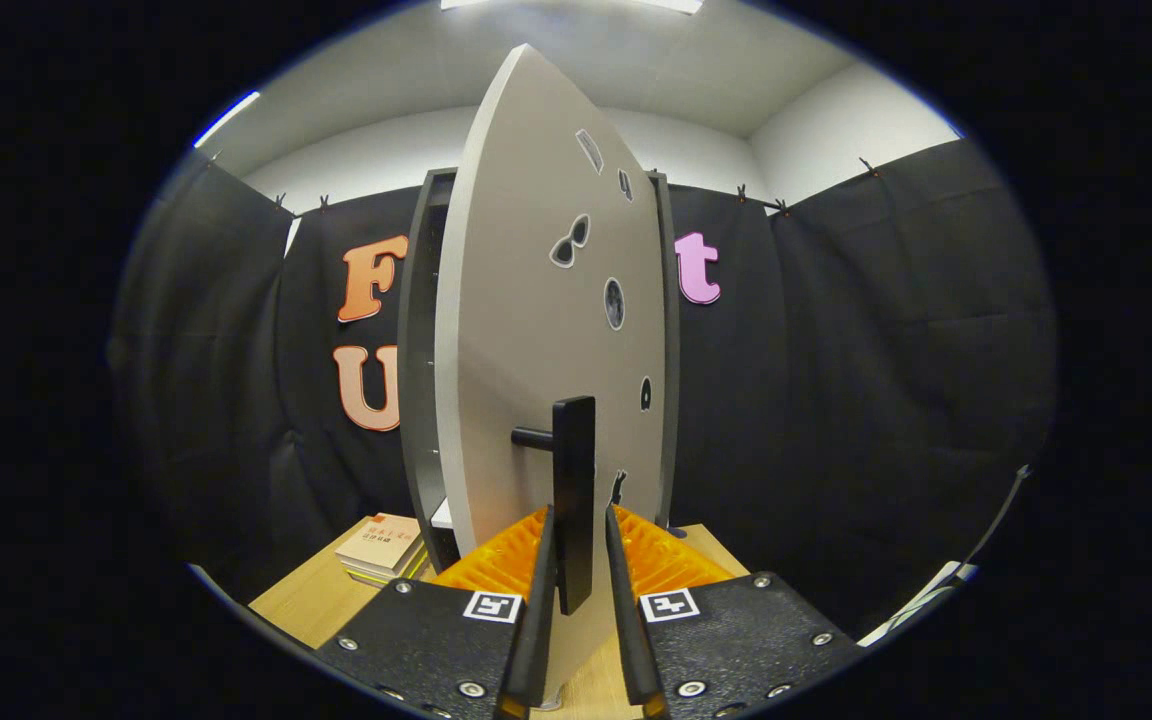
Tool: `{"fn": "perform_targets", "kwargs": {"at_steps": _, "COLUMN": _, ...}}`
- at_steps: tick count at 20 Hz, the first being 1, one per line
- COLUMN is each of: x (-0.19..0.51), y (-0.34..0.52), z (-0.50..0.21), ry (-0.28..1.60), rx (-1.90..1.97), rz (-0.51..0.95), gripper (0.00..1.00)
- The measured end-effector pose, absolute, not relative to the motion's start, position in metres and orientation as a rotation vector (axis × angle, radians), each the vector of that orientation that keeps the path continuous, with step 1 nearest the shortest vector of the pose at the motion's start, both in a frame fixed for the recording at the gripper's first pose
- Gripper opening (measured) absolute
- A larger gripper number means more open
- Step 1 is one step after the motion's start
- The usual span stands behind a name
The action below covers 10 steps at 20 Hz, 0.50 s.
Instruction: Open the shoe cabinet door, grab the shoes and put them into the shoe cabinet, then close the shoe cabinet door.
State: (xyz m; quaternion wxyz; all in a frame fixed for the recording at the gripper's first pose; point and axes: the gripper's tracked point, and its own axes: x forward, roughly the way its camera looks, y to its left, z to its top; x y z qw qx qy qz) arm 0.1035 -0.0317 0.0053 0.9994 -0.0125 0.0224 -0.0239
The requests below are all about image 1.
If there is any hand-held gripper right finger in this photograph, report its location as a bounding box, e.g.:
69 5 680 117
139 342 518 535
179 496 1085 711
604 505 862 720

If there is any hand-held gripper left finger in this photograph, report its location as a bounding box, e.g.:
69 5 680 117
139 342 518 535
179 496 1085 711
316 505 557 720

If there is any black door handle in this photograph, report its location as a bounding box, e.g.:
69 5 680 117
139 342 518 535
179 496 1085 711
511 396 597 616

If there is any grey shoe cabinet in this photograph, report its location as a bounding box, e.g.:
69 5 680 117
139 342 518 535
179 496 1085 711
396 168 682 576

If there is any beige shoe cabinet door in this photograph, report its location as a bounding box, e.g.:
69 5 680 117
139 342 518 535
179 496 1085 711
433 43 672 711

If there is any yellow edged book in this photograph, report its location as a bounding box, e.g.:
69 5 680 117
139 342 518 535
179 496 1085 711
344 548 429 588

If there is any beige cover book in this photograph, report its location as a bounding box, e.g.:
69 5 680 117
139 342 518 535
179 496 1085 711
336 512 424 573

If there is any black backdrop cloth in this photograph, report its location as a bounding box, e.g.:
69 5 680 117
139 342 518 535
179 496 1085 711
111 140 1057 641

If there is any ceiling light tube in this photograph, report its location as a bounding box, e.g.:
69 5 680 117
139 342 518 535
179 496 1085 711
193 90 262 149

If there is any ceiling light panel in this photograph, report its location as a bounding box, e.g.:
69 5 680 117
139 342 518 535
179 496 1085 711
439 0 705 15

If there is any thin black cable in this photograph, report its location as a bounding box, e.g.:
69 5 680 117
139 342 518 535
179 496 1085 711
966 465 1032 566

